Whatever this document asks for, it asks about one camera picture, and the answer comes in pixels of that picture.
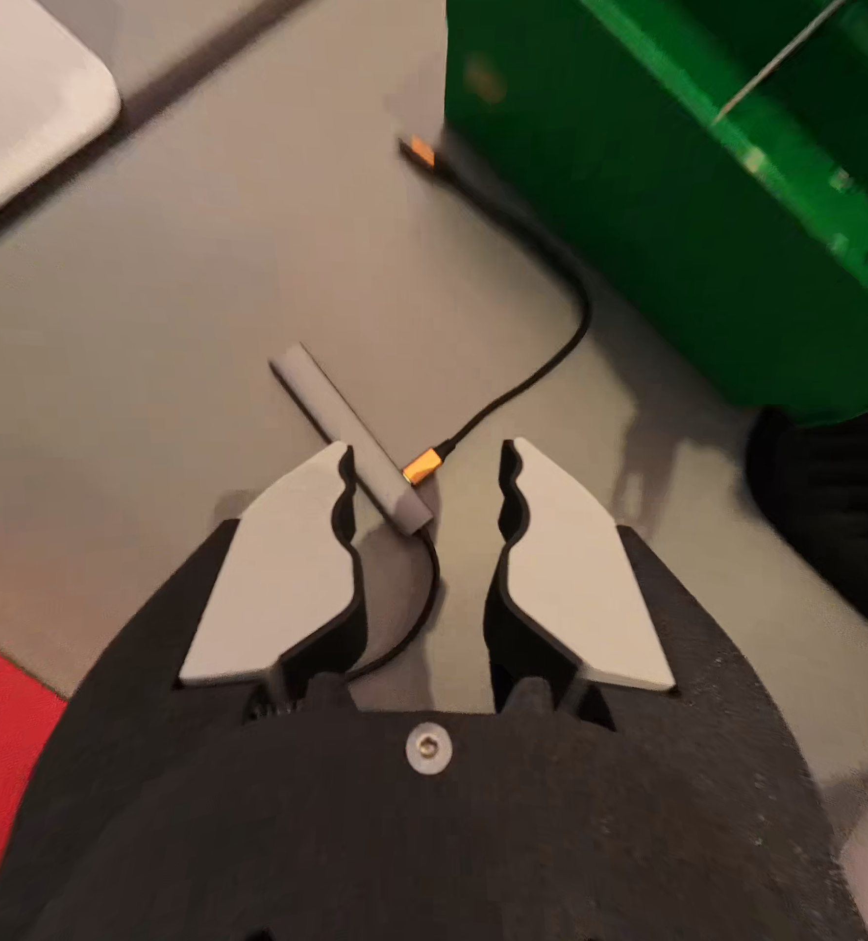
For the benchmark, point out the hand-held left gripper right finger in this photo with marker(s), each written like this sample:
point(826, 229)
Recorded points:
point(581, 588)

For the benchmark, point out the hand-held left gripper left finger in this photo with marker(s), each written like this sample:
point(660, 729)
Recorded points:
point(279, 581)

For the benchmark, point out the grey usb hub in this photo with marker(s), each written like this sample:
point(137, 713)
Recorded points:
point(360, 434)

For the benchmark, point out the red flat object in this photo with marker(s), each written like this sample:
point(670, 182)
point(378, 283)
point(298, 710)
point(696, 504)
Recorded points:
point(0, 728)

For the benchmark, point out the large green plastic bin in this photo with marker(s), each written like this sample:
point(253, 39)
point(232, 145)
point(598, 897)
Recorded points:
point(588, 184)

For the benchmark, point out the white flat board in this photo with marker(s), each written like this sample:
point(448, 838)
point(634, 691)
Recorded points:
point(22, 103)

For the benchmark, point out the thin grey metal rod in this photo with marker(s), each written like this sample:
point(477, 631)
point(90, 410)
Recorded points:
point(779, 62)

